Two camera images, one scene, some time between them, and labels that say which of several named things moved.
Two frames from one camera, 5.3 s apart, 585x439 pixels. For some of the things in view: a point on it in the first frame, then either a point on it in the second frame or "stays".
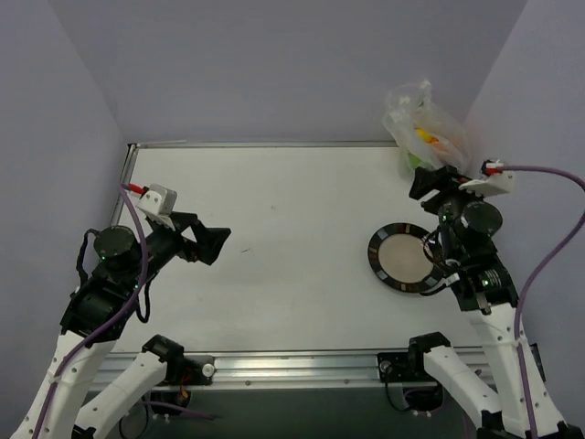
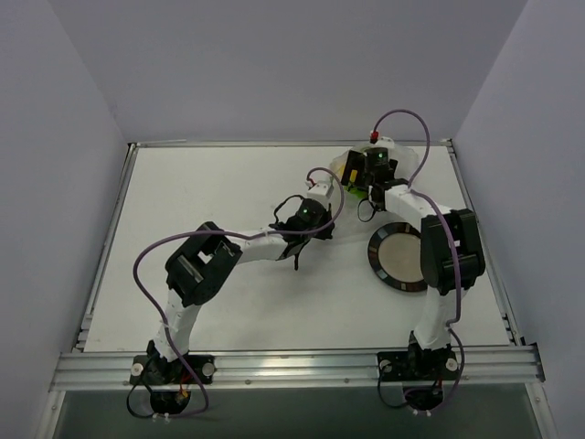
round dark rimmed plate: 397,258 stays
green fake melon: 414,160 → 356,191
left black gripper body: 188,237 → 321,219
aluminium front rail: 283,369 stays
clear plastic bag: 426,136 → 353,218
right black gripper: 435,186 → 358,176
